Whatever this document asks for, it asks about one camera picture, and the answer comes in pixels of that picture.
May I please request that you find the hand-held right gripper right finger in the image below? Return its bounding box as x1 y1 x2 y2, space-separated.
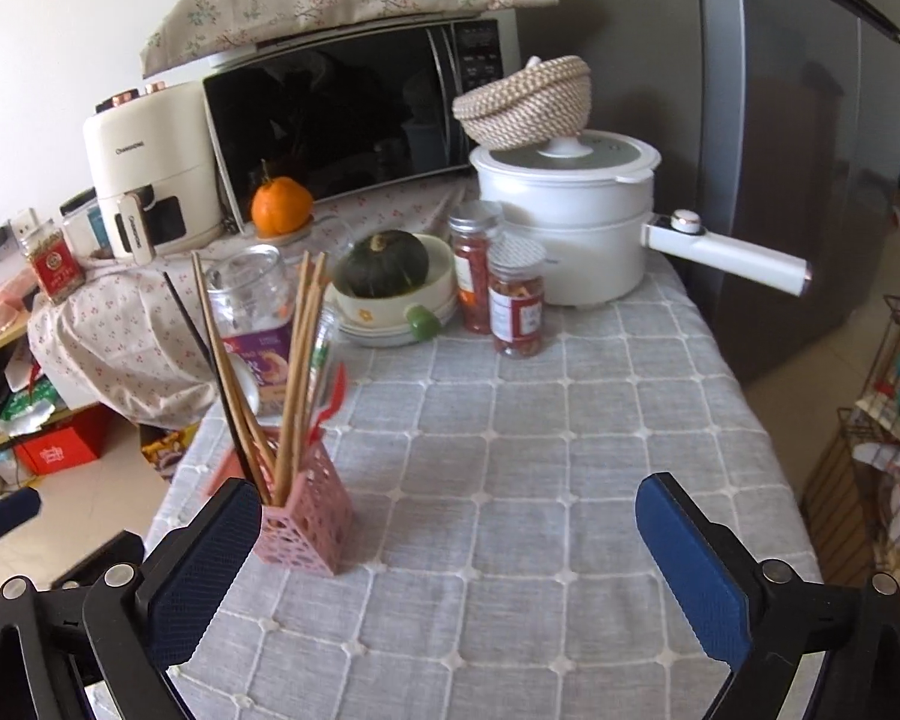
636 471 900 720

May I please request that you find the pink perforated chopstick holder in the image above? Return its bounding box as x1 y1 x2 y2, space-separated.
221 426 355 578

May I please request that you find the red box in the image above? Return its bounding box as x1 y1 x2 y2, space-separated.
15 426 111 476

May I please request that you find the red label tea jar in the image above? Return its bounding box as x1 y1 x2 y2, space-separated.
19 217 87 305

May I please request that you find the white air fryer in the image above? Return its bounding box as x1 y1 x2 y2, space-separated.
82 81 227 265

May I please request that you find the tall red label jar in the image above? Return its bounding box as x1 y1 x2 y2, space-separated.
448 201 505 335

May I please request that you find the short red label jar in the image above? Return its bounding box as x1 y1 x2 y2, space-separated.
487 238 548 359

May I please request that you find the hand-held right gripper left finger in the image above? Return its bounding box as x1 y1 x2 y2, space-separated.
0 476 263 720

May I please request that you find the grey checked tablecloth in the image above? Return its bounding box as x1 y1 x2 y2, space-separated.
82 247 826 720

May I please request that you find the dark green pumpkin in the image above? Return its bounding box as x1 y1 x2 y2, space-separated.
345 231 430 299

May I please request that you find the woven rope basket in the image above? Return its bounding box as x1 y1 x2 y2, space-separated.
452 56 593 147

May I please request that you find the metal wire rack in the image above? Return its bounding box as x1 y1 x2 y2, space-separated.
802 292 900 593

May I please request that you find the black chopstick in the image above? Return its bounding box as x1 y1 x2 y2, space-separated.
163 272 260 485

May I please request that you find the white plate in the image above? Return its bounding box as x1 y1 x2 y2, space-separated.
336 300 460 350

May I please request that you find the orange fruit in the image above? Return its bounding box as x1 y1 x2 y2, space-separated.
251 160 314 235

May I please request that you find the red plastic utensil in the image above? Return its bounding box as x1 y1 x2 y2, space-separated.
307 382 347 443

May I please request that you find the purple label glass jar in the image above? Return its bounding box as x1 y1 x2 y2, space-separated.
206 246 342 421

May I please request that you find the white electric cooking pot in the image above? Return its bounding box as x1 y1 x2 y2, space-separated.
470 131 811 307

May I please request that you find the grey refrigerator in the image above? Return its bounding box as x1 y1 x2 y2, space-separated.
506 0 900 391

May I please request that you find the white bowl with green handle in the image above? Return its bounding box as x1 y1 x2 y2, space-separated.
334 234 458 340

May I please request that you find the black microwave oven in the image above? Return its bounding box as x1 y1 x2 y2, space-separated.
202 11 526 232

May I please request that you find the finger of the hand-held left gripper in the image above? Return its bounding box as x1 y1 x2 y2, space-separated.
49 531 147 590
0 487 44 547

